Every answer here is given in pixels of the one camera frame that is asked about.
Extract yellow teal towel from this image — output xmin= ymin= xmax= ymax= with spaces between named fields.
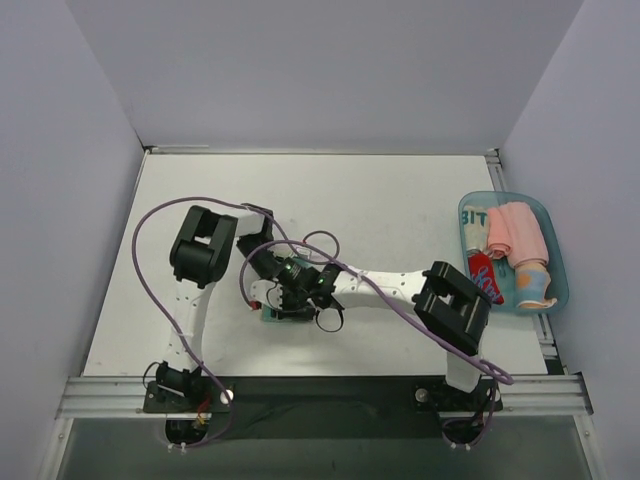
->
xmin=261 ymin=282 xmax=315 ymax=323

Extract red blue patterned towel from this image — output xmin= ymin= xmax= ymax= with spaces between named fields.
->
xmin=468 ymin=252 xmax=504 ymax=305

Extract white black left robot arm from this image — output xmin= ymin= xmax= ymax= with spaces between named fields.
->
xmin=156 ymin=204 xmax=274 ymax=412

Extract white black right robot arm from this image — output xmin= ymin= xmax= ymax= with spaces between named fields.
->
xmin=267 ymin=260 xmax=492 ymax=410

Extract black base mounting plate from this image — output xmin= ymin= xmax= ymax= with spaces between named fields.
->
xmin=142 ymin=376 xmax=503 ymax=445

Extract white rolled towel blue letters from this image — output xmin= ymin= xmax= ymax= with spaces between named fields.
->
xmin=461 ymin=205 xmax=490 ymax=254

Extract blue plastic basket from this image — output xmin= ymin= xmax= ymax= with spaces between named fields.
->
xmin=458 ymin=191 xmax=569 ymax=315

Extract pink rolled towel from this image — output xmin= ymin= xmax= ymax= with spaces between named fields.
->
xmin=486 ymin=202 xmax=549 ymax=268

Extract peach blue rolled towel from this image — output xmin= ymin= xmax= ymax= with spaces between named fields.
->
xmin=514 ymin=262 xmax=557 ymax=309

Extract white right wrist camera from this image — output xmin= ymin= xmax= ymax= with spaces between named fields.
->
xmin=249 ymin=280 xmax=282 ymax=310

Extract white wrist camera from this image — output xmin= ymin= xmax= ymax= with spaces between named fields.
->
xmin=291 ymin=245 xmax=313 ymax=262
xmin=249 ymin=280 xmax=282 ymax=310

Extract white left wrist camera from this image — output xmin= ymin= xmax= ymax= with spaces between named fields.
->
xmin=291 ymin=245 xmax=313 ymax=262

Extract aluminium right frame rail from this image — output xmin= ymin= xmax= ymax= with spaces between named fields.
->
xmin=485 ymin=149 xmax=568 ymax=375

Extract aluminium frame rail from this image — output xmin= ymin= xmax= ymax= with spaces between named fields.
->
xmin=485 ymin=149 xmax=568 ymax=375
xmin=55 ymin=375 xmax=592 ymax=419

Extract aluminium front frame rail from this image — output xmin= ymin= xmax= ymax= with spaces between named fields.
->
xmin=55 ymin=375 xmax=592 ymax=419

